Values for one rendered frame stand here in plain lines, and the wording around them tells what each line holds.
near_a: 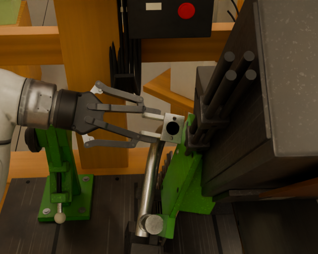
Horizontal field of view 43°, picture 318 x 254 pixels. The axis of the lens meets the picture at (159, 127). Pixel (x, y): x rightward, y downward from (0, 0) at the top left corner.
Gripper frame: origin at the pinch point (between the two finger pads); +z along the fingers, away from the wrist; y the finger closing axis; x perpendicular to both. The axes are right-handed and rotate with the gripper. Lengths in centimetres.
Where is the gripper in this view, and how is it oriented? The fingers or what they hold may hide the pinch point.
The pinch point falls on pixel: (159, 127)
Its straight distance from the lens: 79.9
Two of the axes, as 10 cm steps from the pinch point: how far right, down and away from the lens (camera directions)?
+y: 1.6, -9.8, 1.1
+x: -2.1, 0.8, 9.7
